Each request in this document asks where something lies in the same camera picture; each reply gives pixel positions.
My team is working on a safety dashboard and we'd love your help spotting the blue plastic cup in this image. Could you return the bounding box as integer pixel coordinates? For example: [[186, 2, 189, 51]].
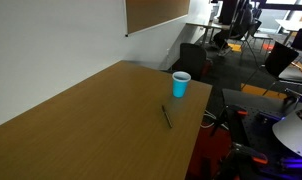
[[171, 71, 192, 99]]

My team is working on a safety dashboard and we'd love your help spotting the black clamp with orange handle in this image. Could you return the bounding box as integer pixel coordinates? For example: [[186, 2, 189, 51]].
[[210, 104, 250, 138], [220, 142, 269, 180]]

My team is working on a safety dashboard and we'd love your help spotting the seated person in dark clothes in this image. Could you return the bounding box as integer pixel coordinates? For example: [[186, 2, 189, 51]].
[[213, 2, 255, 56]]

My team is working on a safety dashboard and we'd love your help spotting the black screw clamp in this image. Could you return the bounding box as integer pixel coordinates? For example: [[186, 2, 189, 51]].
[[283, 88, 302, 108]]

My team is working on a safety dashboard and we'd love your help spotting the white cable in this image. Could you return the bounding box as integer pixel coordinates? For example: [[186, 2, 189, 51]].
[[200, 110, 230, 130]]

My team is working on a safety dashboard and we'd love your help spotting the black pen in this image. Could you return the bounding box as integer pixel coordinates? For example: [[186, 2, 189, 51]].
[[161, 104, 174, 129]]

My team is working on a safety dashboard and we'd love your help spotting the grey office chair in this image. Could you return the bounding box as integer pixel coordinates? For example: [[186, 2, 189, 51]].
[[238, 19, 275, 66]]

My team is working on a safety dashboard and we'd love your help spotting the white office desk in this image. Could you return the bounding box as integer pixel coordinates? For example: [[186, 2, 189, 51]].
[[275, 18, 302, 46], [185, 19, 232, 48]]

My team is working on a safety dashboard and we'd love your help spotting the grey chair seat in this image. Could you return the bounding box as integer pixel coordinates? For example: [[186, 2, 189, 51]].
[[278, 65, 302, 85]]

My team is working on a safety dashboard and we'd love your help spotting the brown cork pin board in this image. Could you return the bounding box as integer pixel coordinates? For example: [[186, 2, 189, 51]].
[[124, 0, 191, 37]]

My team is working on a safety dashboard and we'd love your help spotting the black tilted chair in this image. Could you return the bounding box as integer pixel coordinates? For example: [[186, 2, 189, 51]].
[[262, 41, 300, 98]]

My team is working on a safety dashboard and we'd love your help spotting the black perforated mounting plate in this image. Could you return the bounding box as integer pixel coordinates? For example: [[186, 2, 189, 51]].
[[221, 88, 302, 180]]

